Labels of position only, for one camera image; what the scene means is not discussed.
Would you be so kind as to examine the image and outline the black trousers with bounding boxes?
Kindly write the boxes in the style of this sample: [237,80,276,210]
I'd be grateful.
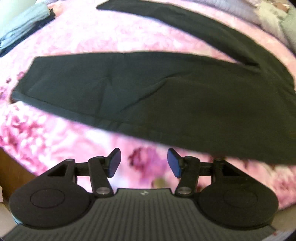
[11,1,295,164]

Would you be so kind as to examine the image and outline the pink floral bedspread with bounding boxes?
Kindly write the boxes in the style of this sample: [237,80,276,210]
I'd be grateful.
[1,1,295,209]

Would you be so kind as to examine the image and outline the folded light blue clothes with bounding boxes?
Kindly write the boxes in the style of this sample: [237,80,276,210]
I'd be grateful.
[1,3,56,57]

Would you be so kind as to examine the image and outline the lilac striped duvet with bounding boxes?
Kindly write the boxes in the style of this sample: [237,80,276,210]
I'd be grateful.
[197,0,295,51]

